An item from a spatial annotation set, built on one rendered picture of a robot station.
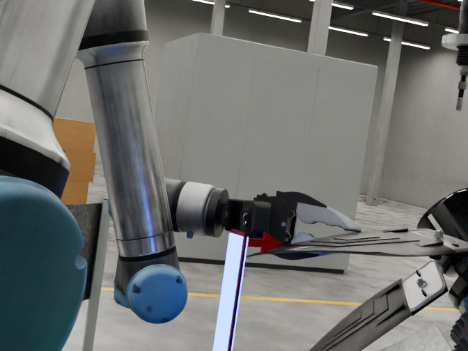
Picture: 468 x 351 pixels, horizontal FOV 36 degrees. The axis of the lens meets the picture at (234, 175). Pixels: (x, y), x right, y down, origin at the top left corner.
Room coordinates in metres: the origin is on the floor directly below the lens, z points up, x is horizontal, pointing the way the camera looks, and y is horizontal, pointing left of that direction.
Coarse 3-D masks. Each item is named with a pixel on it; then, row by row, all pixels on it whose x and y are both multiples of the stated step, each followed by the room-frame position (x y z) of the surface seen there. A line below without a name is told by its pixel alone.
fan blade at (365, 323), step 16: (384, 288) 1.12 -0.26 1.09; (400, 288) 1.08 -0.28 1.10; (368, 304) 1.11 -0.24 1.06; (384, 304) 1.07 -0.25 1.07; (400, 304) 1.03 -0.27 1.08; (352, 320) 1.10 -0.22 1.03; (368, 320) 1.07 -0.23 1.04; (384, 320) 1.04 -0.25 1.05; (400, 320) 1.01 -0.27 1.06; (336, 336) 1.10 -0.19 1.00; (352, 336) 1.06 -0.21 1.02; (368, 336) 1.03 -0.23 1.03
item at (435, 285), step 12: (432, 264) 1.07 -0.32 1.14; (408, 276) 1.10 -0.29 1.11; (420, 276) 1.07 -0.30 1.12; (432, 276) 1.05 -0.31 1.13; (408, 288) 1.07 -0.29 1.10; (420, 288) 1.05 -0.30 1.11; (432, 288) 1.02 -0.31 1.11; (444, 288) 1.00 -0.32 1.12; (408, 300) 1.05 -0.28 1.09; (420, 300) 1.02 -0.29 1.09
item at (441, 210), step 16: (464, 192) 1.02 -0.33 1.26; (432, 208) 1.02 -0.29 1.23; (448, 208) 1.01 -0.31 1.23; (464, 208) 1.00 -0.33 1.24; (432, 224) 1.02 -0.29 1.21; (448, 224) 1.00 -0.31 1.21; (464, 224) 0.99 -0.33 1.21; (464, 240) 0.98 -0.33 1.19; (448, 272) 1.02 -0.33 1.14; (464, 272) 0.95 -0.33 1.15; (464, 288) 0.95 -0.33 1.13
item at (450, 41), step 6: (444, 36) 0.96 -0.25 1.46; (450, 36) 0.95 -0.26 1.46; (456, 36) 0.94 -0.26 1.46; (462, 36) 0.94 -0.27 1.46; (444, 42) 0.96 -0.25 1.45; (450, 42) 0.95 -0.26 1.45; (456, 42) 0.94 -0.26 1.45; (462, 42) 0.94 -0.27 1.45; (450, 48) 0.99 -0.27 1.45; (456, 48) 0.98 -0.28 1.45
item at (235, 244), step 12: (228, 240) 0.75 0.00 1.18; (240, 240) 0.74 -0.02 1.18; (228, 252) 0.75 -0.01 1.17; (240, 252) 0.74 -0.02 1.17; (228, 264) 0.75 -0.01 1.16; (228, 276) 0.75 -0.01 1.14; (228, 288) 0.75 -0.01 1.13; (228, 300) 0.74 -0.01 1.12; (228, 312) 0.74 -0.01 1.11; (228, 324) 0.74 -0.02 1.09; (216, 336) 0.75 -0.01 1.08; (228, 336) 0.74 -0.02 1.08; (216, 348) 0.75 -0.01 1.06
